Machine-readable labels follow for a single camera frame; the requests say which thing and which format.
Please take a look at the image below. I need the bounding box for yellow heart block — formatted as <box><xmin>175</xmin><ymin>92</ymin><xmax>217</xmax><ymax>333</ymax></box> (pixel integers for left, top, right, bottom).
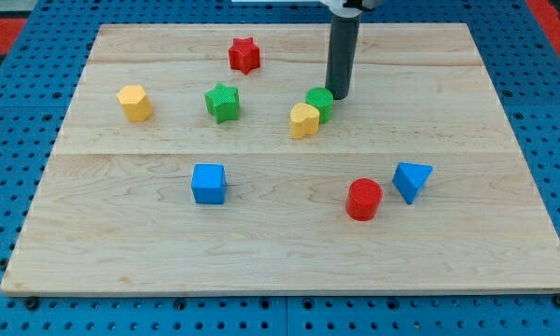
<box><xmin>290</xmin><ymin>103</ymin><xmax>320</xmax><ymax>139</ymax></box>

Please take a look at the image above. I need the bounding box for blue cube block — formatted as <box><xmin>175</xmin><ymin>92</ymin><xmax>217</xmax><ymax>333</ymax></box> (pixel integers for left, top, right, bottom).
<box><xmin>191</xmin><ymin>163</ymin><xmax>227</xmax><ymax>204</ymax></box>

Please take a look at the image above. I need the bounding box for green cylinder block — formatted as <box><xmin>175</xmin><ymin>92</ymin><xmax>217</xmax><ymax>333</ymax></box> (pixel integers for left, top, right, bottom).
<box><xmin>305</xmin><ymin>87</ymin><xmax>334</xmax><ymax>124</ymax></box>

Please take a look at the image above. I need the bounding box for green star block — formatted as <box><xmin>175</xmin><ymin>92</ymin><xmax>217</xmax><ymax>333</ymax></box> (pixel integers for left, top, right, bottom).
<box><xmin>204</xmin><ymin>83</ymin><xmax>240</xmax><ymax>124</ymax></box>

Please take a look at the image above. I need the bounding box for red cylinder block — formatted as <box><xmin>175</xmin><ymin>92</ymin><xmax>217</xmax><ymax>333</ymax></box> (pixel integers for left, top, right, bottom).
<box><xmin>345</xmin><ymin>178</ymin><xmax>384</xmax><ymax>221</ymax></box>

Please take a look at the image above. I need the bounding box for red star block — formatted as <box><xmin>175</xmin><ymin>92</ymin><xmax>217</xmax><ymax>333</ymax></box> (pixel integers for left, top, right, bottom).
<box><xmin>228</xmin><ymin>37</ymin><xmax>261</xmax><ymax>75</ymax></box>

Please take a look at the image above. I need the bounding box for blue triangle block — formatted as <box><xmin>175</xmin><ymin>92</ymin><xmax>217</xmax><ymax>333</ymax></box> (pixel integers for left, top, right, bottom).
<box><xmin>392</xmin><ymin>162</ymin><xmax>433</xmax><ymax>204</ymax></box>

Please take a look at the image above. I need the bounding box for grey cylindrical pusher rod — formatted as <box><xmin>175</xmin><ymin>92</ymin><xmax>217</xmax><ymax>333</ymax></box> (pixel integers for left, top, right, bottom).
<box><xmin>325</xmin><ymin>14</ymin><xmax>361</xmax><ymax>100</ymax></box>

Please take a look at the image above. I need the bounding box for yellow hexagon block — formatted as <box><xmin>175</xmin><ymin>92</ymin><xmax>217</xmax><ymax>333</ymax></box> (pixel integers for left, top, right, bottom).
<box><xmin>116</xmin><ymin>85</ymin><xmax>153</xmax><ymax>121</ymax></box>

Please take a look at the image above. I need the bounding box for light wooden board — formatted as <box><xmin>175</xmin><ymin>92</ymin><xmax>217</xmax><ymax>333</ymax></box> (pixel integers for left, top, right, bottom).
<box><xmin>0</xmin><ymin>23</ymin><xmax>560</xmax><ymax>297</ymax></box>

